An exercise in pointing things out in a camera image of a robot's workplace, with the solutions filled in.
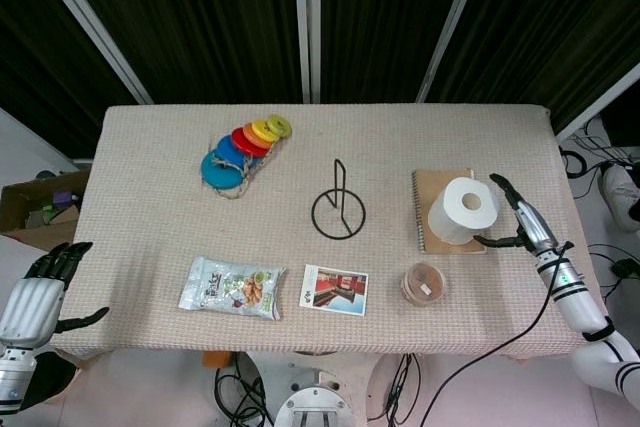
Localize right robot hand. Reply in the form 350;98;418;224
473;173;562;257

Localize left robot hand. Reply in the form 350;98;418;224
0;241;110;348

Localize white toilet paper roll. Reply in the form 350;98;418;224
427;176;500;246

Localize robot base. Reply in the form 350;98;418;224
272;354;386;427

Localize brown spiral notebook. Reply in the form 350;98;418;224
411;167;489;255

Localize cardboard box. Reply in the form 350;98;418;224
0;168;91;252

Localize white sneaker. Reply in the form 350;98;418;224
602;165;640;237

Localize clear round container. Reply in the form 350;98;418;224
401;261;447;306

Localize beige checkered tablecloth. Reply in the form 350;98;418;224
49;103;610;361

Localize silver snack bag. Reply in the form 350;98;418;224
178;256;287;322

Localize photo postcard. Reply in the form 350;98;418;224
298;264;370;317

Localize cyan wooden disc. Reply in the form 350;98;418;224
200;150;245;194

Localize blue wooden disc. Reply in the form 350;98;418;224
216;135;265;171

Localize red wooden disc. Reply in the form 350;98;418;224
231;127;269;157

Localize lime wooden disc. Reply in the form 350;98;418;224
266;114;294;139

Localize orange wooden disc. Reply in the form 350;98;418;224
242;123;274;149

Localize yellow wooden disc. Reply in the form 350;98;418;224
251;118;282;143

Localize black floor cables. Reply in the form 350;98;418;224
558;116;640;201

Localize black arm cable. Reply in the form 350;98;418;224
417;240;575;427

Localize black wire paper holder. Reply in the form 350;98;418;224
311;158;368;240

